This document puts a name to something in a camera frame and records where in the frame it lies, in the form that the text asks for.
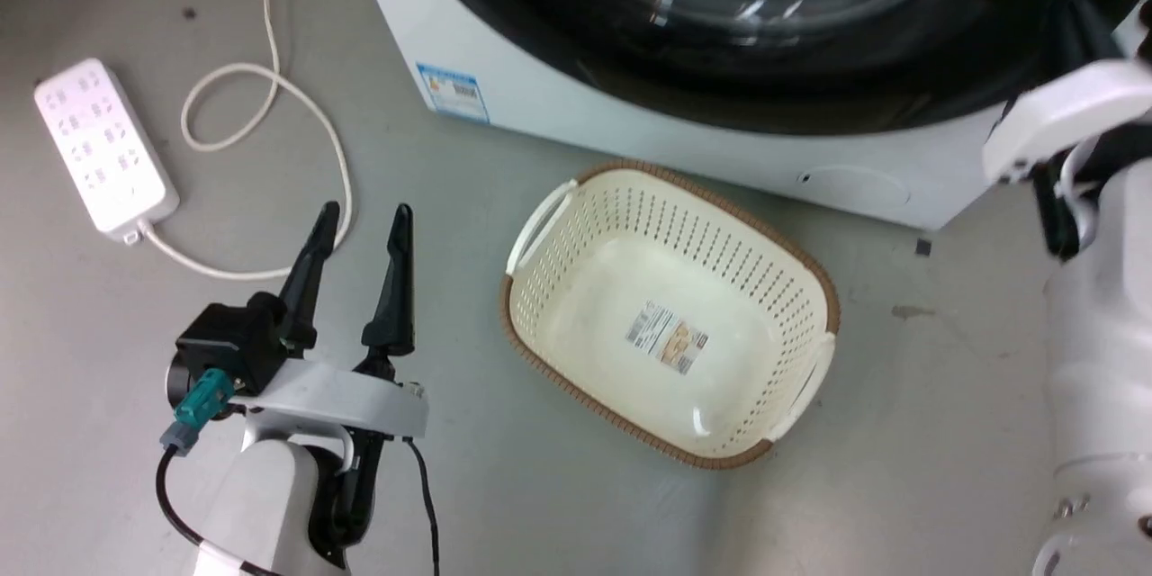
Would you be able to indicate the cream perforated laundry basket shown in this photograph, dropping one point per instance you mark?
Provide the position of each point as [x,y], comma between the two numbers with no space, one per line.
[630,288]

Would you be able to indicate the white power strip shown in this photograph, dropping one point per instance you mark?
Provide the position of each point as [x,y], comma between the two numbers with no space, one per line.
[101,144]

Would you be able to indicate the blue energy label sticker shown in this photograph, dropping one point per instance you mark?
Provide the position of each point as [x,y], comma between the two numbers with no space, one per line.
[454,92]

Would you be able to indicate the round drain filter cover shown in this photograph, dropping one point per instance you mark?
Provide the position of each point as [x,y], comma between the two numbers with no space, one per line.
[850,186]

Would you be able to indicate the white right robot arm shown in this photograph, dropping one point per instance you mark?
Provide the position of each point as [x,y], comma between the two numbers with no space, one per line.
[1102,378]

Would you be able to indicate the small dark floor scrap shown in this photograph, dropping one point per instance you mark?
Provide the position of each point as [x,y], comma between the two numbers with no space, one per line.
[922,246]

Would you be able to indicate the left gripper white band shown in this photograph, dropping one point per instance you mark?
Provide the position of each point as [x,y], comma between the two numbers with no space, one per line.
[342,396]

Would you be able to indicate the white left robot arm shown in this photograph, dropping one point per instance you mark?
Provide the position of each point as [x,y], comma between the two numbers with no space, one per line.
[261,513]

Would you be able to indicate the black glass washing machine door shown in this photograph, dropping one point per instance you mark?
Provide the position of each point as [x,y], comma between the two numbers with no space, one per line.
[810,72]

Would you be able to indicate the white front-load washing machine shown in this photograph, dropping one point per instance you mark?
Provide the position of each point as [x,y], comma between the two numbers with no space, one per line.
[630,121]

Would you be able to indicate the printed basket label sticker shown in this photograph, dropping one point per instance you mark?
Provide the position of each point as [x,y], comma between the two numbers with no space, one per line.
[667,337]

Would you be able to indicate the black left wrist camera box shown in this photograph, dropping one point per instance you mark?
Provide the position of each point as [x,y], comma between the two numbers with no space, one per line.
[229,342]

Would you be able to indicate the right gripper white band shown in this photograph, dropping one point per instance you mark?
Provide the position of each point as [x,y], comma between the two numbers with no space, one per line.
[1062,112]

